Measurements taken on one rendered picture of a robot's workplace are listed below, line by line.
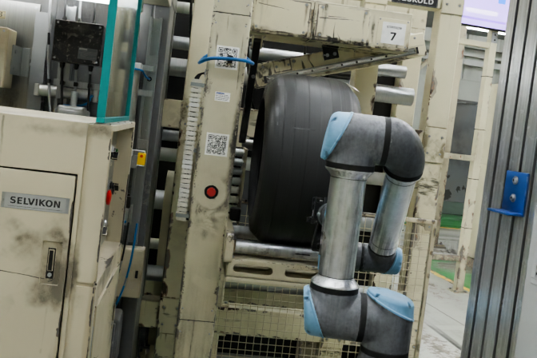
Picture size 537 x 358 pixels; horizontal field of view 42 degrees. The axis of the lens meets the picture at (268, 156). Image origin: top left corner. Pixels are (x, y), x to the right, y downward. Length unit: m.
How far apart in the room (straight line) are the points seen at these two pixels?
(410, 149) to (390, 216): 0.22
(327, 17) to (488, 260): 1.34
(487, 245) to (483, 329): 0.18
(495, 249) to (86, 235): 0.91
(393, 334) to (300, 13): 1.37
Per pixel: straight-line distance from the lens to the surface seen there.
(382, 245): 1.85
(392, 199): 1.74
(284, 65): 2.77
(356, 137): 1.61
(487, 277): 1.62
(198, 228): 2.38
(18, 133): 1.67
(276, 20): 2.64
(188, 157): 2.36
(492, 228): 1.61
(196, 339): 2.47
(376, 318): 1.69
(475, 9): 6.41
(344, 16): 2.68
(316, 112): 2.22
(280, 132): 2.17
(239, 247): 2.31
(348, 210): 1.64
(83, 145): 1.64
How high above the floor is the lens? 1.32
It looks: 3 degrees down
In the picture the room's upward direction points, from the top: 7 degrees clockwise
